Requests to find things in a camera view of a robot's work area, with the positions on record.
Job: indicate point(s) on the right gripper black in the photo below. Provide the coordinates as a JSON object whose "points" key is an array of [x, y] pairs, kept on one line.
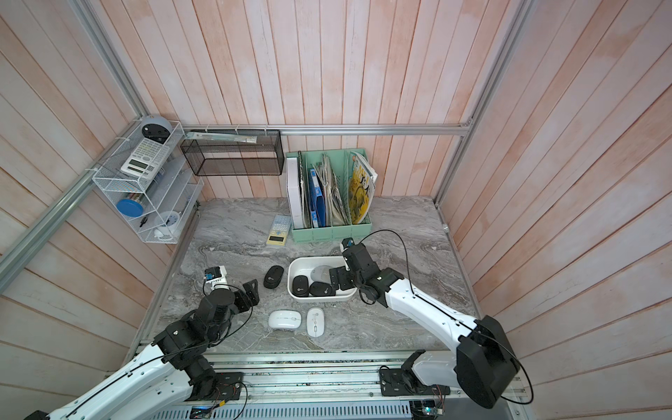
{"points": [[343, 278]]}

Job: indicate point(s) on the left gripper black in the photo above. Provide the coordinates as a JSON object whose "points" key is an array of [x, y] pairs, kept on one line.
{"points": [[253, 295]]}

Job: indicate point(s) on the black mouse wide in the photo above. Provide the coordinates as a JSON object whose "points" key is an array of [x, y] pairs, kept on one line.
{"points": [[321, 290]]}

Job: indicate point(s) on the white mouse wide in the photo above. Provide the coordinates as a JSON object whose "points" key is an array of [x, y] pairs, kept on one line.
{"points": [[285, 320]]}

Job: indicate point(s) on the black mouse with logo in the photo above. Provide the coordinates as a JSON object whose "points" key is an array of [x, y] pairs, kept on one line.
{"points": [[300, 286]]}

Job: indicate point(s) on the black mouse plain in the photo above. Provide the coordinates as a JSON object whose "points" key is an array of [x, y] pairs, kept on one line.
{"points": [[273, 277]]}

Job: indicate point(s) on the white mouse slim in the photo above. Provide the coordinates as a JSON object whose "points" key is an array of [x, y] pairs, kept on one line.
{"points": [[315, 322]]}

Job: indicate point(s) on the white storage box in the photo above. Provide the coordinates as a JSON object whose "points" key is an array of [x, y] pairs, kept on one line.
{"points": [[317, 269]]}

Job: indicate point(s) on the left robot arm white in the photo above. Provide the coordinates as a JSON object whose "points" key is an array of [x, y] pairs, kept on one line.
{"points": [[173, 368]]}

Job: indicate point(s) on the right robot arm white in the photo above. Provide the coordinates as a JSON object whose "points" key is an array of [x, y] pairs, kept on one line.
{"points": [[480, 359]]}

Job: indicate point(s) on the newspapers in organizer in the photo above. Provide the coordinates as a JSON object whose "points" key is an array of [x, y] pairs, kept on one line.
{"points": [[335, 215]]}

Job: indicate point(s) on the blue folder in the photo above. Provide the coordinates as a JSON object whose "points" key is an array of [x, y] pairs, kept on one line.
{"points": [[318, 200]]}

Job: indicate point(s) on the green file organizer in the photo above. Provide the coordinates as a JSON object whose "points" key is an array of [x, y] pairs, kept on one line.
{"points": [[340, 160]]}

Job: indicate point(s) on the yellow blue calculator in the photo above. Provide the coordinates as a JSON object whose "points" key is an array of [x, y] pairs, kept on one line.
{"points": [[280, 230]]}

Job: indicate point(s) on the yellow magazine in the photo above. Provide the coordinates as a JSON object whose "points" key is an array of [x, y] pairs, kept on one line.
{"points": [[361, 187]]}

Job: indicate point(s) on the white ceramic cup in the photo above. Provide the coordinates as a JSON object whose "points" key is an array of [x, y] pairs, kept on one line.
{"points": [[166, 225]]}

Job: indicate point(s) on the white binder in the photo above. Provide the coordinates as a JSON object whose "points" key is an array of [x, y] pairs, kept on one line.
{"points": [[294, 192]]}

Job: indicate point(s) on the blue lid jar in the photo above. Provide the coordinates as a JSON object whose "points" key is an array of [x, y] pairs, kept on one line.
{"points": [[131, 205]]}

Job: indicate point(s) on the white calculator on shelf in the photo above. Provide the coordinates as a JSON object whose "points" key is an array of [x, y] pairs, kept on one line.
{"points": [[146, 159]]}

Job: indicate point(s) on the paper pack on basket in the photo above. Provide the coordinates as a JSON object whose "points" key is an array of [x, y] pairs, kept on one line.
{"points": [[220, 137]]}

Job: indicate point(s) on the round white black clock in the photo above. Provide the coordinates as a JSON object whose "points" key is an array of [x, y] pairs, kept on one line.
{"points": [[157, 129]]}

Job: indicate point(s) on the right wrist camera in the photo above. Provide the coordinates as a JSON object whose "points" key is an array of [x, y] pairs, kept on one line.
{"points": [[346, 243]]}

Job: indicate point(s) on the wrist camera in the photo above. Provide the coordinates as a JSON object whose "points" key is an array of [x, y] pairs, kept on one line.
{"points": [[346, 243], [215, 278]]}

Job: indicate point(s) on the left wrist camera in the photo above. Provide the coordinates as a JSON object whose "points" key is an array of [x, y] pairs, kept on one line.
{"points": [[215, 278]]}

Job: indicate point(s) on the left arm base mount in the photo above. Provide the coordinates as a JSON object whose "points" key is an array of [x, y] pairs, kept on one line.
{"points": [[224, 386]]}

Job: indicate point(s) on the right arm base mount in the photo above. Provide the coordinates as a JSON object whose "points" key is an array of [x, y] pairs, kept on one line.
{"points": [[402, 382]]}

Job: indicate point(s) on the white wire wall shelf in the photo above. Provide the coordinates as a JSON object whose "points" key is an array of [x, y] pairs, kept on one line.
{"points": [[174, 187]]}

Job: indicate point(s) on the black mesh wall basket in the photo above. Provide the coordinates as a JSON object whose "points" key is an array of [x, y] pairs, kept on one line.
{"points": [[208, 159]]}

